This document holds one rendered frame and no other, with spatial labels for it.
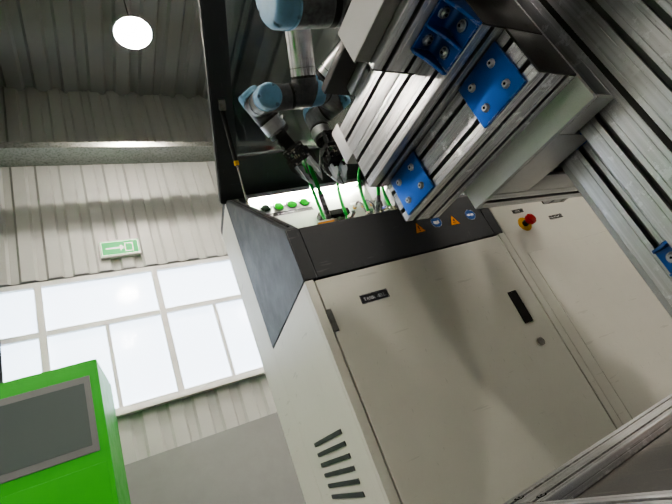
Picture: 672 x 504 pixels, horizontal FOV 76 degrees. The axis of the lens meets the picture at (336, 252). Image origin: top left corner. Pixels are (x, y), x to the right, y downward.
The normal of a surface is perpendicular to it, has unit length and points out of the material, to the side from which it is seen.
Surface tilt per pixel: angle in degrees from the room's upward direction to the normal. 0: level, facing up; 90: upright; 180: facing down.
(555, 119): 90
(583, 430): 90
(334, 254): 90
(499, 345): 90
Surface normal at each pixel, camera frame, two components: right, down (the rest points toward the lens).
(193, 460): 0.38, -0.51
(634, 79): -0.85, 0.14
